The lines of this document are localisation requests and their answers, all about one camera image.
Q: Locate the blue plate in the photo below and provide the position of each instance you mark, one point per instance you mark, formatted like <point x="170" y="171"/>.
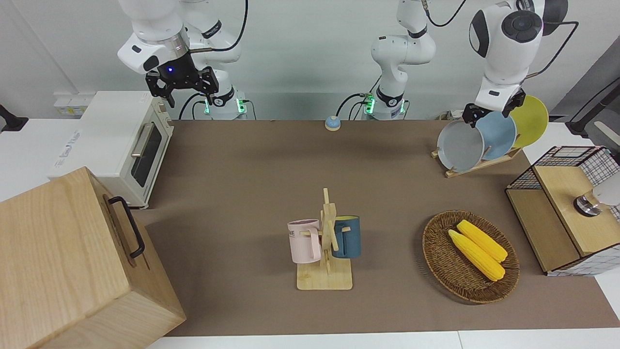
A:
<point x="499" y="135"/>

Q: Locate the wooden mug rack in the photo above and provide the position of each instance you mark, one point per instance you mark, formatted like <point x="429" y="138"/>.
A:
<point x="324" y="278"/>

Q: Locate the white toaster oven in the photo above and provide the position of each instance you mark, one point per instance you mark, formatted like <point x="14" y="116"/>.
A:
<point x="106" y="135"/>

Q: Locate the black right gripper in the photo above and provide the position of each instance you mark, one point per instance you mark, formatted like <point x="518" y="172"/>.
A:
<point x="181" y="72"/>

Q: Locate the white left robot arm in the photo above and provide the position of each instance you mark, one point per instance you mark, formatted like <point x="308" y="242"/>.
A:
<point x="499" y="53"/>

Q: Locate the wooden plate rack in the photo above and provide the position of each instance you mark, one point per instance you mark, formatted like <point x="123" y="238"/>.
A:
<point x="484" y="165"/>

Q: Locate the black clamp mount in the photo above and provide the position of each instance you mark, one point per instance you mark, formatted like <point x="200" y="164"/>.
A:
<point x="12" y="121"/>

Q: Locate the pink mug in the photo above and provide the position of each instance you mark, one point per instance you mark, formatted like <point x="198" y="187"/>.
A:
<point x="302" y="242"/>

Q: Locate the yellow plate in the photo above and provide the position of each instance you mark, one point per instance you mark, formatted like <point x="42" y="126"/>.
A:
<point x="530" y="121"/>

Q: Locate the white silver-tipped device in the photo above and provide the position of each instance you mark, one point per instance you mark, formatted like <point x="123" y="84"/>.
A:
<point x="588" y="204"/>

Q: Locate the blue call bell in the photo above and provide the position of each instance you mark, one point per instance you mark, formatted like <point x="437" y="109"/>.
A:
<point x="333" y="123"/>

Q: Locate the brown wicker basket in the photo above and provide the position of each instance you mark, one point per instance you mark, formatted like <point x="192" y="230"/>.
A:
<point x="445" y="261"/>

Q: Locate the gray plate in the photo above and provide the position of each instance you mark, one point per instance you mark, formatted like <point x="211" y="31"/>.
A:
<point x="460" y="148"/>

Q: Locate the brown table mat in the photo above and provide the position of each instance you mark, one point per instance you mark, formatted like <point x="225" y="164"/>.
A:
<point x="242" y="194"/>

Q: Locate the yellow corn cob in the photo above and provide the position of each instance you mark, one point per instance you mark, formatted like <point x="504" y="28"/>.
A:
<point x="484" y="240"/>
<point x="477" y="257"/>

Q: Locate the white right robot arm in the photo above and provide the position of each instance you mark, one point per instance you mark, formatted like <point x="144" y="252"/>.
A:
<point x="150" y="24"/>

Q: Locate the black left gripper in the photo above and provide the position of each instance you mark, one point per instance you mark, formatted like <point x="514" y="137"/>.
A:
<point x="516" y="101"/>

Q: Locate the light wooden box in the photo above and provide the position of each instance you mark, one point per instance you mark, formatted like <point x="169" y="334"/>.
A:
<point x="63" y="261"/>

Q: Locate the dark blue mug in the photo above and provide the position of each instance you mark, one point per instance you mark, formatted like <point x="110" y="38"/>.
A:
<point x="351" y="237"/>

